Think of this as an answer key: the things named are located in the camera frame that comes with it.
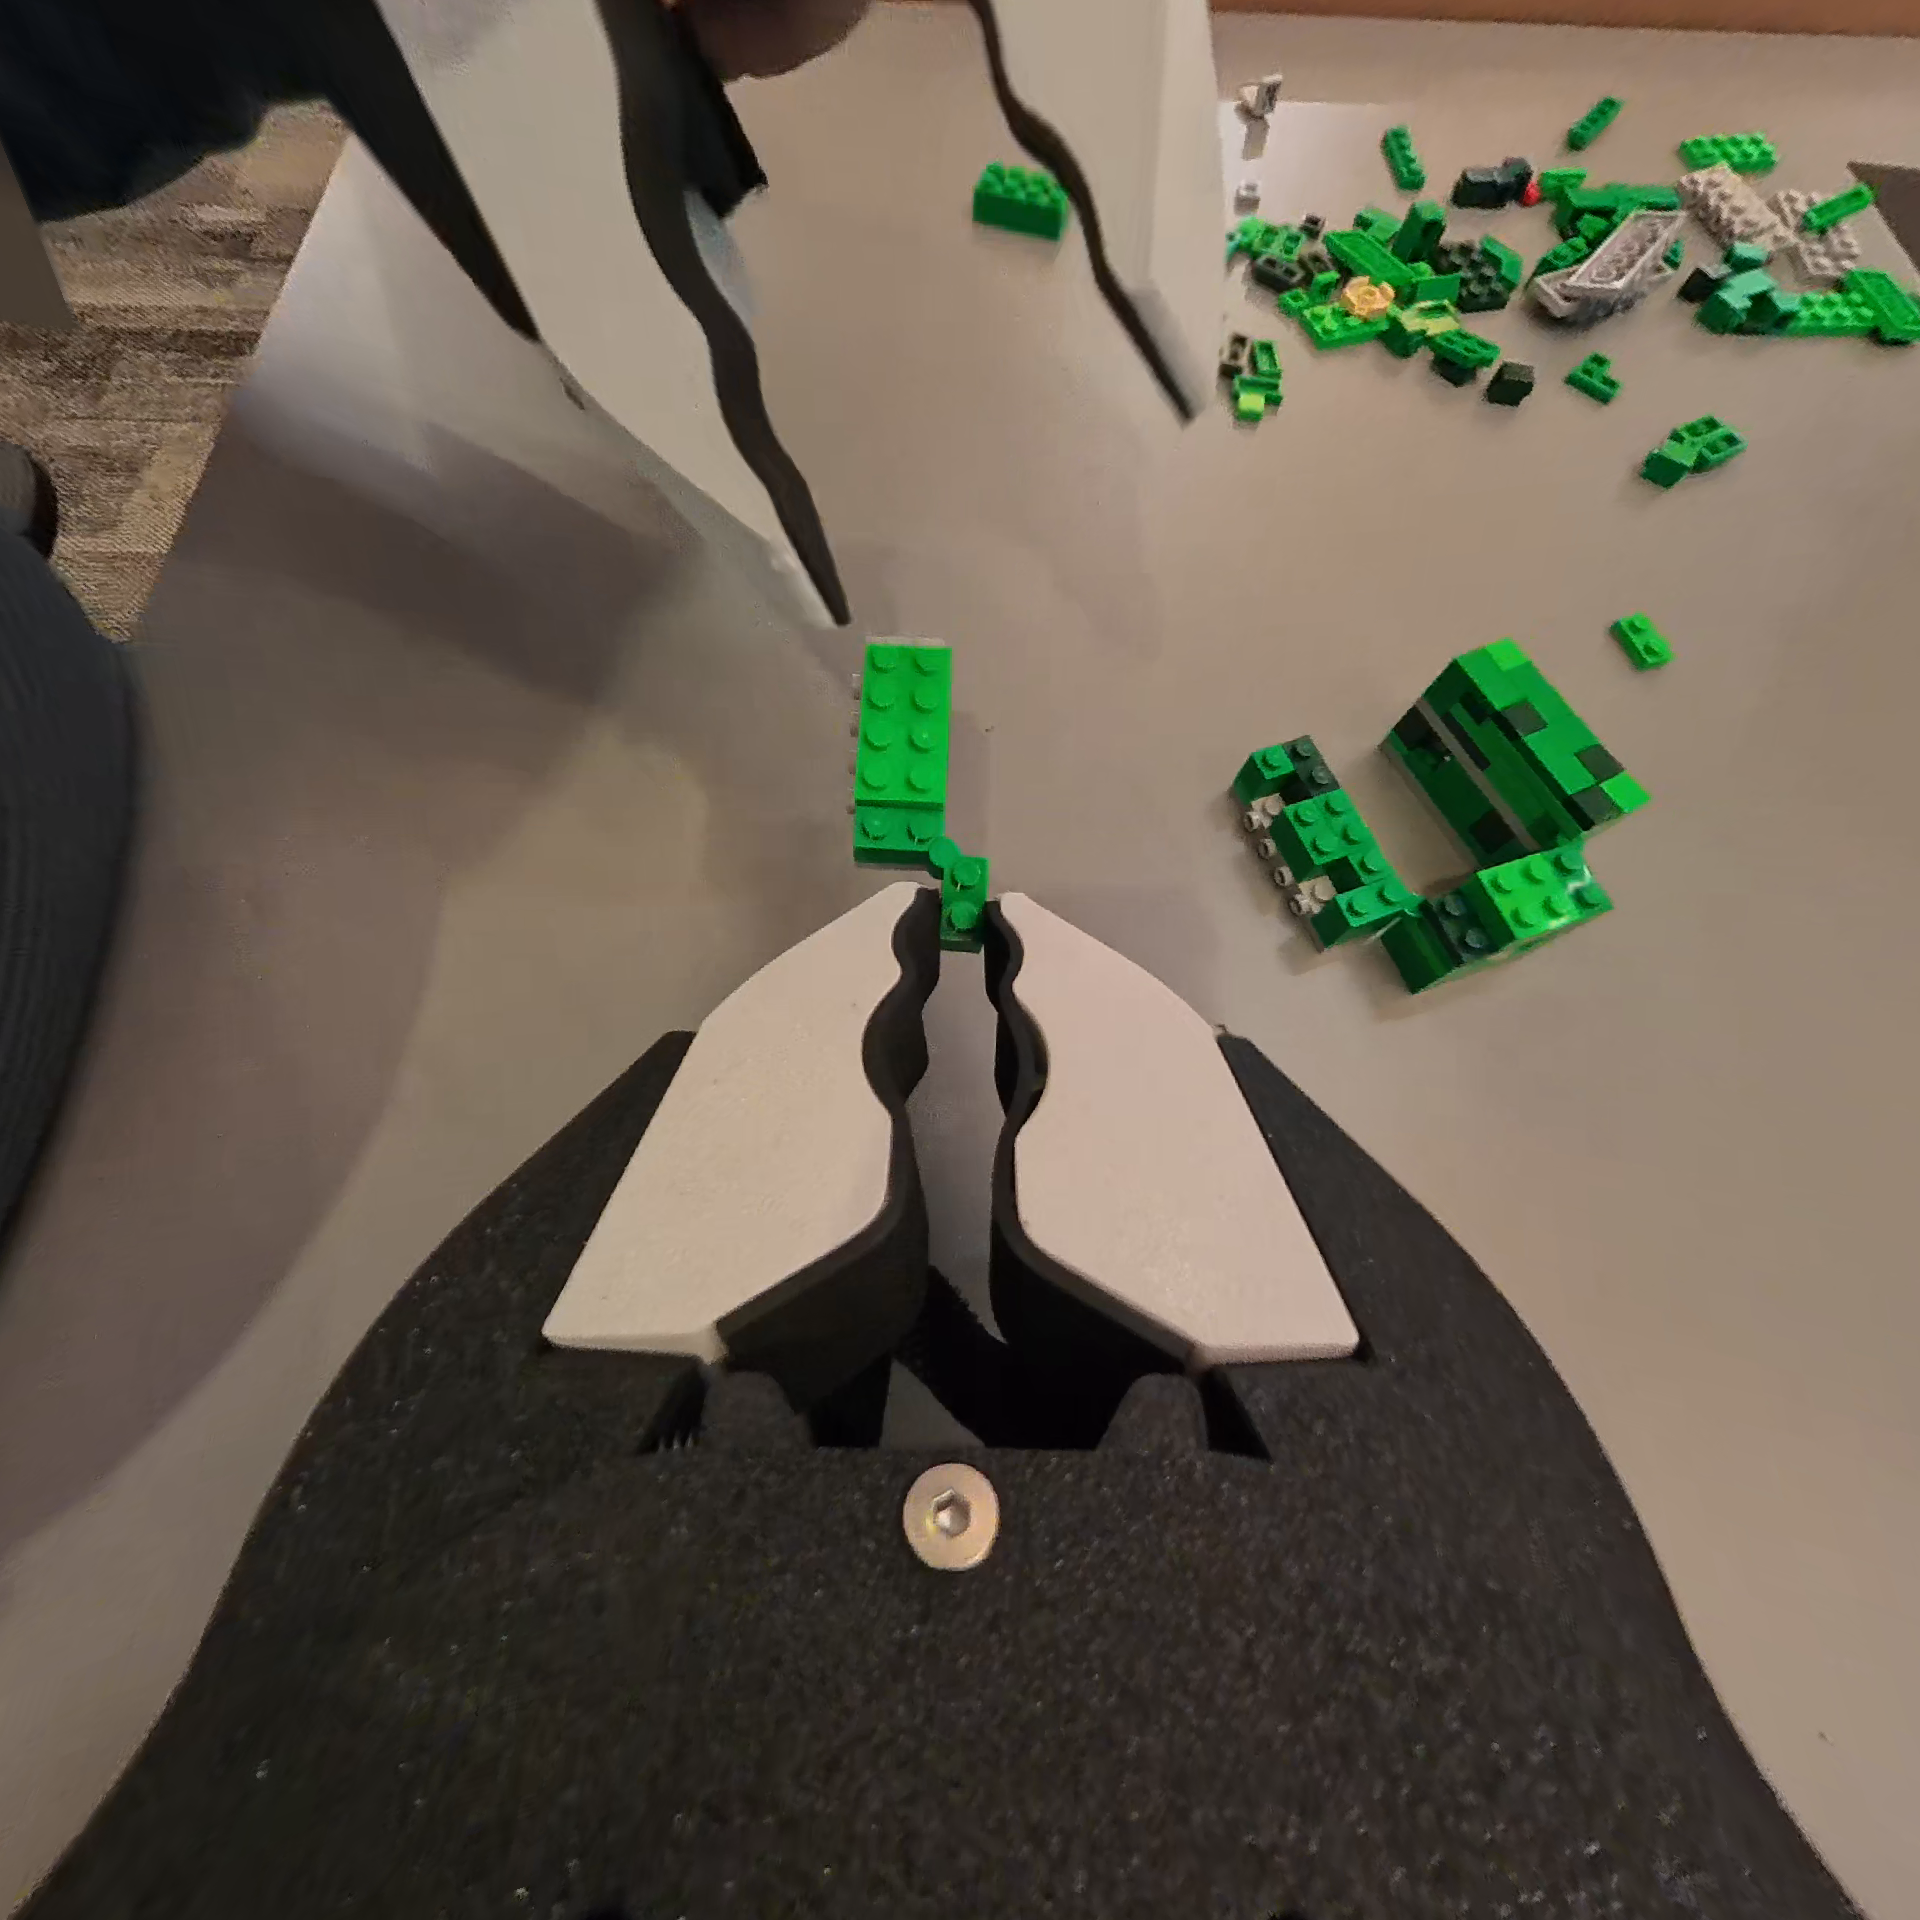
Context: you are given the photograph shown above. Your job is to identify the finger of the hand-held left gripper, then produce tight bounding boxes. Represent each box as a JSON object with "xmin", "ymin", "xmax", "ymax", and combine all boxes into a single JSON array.
[
  {"xmin": 341, "ymin": 0, "xmax": 855, "ymax": 629},
  {"xmin": 970, "ymin": 0, "xmax": 1218, "ymax": 426}
]

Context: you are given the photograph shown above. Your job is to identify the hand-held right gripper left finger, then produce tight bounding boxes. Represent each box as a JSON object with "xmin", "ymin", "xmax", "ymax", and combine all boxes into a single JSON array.
[{"xmin": 539, "ymin": 883, "xmax": 939, "ymax": 1453}]

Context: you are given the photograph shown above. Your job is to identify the thick green brick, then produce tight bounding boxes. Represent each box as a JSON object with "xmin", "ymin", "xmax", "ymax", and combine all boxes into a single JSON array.
[
  {"xmin": 970, "ymin": 161, "xmax": 1070, "ymax": 239},
  {"xmin": 1639, "ymin": 416, "xmax": 1745, "ymax": 489}
]

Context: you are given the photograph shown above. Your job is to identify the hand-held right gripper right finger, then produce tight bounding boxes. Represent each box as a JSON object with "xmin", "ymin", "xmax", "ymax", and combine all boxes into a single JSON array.
[{"xmin": 980, "ymin": 886, "xmax": 1364, "ymax": 1453}]

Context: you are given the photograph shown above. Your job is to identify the small green brick assembly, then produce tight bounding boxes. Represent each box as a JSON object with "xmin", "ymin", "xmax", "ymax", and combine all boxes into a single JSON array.
[{"xmin": 849, "ymin": 638, "xmax": 994, "ymax": 957}]

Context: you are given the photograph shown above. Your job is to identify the large green brick assembly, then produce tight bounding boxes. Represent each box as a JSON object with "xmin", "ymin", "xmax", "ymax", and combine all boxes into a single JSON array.
[{"xmin": 1229, "ymin": 640, "xmax": 1651, "ymax": 997}]

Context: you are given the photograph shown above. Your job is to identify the pile of loose bricks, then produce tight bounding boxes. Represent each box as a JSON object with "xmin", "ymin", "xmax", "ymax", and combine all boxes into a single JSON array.
[{"xmin": 1221, "ymin": 95, "xmax": 1920, "ymax": 436}]

